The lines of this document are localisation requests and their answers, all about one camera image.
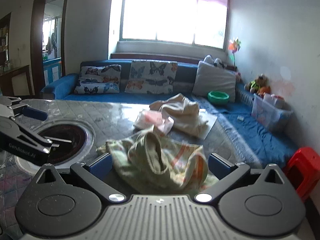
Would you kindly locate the green plastic basin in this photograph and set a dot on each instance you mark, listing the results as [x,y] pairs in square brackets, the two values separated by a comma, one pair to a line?
[218,98]

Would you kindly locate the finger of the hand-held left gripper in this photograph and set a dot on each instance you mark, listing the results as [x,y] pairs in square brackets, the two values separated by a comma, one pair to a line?
[35,113]
[27,133]

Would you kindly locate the white paper sheet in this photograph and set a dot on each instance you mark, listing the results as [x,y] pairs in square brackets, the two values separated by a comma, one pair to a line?
[210,123]

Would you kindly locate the red plastic stool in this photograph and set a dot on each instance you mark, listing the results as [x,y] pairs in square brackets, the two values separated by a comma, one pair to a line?
[306,172]

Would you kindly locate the grey pillow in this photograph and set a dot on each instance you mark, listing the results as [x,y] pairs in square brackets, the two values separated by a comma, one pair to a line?
[215,82]

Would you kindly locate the large butterfly print cushion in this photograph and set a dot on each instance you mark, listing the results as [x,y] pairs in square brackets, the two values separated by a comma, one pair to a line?
[150,77]

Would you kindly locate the window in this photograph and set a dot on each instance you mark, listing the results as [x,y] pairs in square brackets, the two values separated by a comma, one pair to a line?
[162,12]

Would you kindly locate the white plush toy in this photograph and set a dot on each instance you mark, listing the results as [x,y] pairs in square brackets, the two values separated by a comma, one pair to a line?
[212,60]

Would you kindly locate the orange stuffed toy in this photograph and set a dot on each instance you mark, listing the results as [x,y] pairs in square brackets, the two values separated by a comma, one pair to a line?
[265,90]

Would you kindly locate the wooden door frame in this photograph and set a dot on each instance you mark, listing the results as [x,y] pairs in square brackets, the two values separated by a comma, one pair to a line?
[37,42]

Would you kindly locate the green patterned garment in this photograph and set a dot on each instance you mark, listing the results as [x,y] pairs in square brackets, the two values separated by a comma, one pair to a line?
[150,160]

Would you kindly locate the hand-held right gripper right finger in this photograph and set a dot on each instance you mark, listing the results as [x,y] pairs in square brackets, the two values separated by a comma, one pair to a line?
[218,163]

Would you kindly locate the pink folded garment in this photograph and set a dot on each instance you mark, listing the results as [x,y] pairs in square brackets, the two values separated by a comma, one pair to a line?
[152,120]

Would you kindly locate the blue sofa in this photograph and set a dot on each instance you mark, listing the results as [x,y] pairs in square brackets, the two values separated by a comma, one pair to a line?
[250,135]

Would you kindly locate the wooden shelf unit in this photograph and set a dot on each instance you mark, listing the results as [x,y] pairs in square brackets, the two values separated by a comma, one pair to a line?
[4,42]

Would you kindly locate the clear plastic storage box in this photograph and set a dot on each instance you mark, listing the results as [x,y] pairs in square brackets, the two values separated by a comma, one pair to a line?
[267,115]

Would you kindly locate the grey star quilted table cover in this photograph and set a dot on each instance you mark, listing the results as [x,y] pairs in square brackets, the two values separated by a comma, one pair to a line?
[100,115]

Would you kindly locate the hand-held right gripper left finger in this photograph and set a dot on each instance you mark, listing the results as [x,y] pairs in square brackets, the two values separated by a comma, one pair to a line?
[102,165]

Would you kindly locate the stuffed toy in green clothes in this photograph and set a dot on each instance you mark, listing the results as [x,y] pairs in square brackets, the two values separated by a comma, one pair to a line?
[255,83]

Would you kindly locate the wooden sideboard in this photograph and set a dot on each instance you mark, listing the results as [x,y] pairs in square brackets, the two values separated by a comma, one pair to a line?
[17,80]

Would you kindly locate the cream garment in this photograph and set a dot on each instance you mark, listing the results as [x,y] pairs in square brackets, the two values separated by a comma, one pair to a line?
[185,115]

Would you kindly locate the blue cabinet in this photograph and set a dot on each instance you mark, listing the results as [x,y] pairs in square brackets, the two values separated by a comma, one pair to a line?
[52,71]

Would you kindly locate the hanging clothes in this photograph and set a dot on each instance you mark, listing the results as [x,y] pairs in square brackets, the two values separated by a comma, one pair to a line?
[51,43]

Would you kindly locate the colourful pinwheel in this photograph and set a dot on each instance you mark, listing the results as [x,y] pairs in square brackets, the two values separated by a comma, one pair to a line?
[234,46]

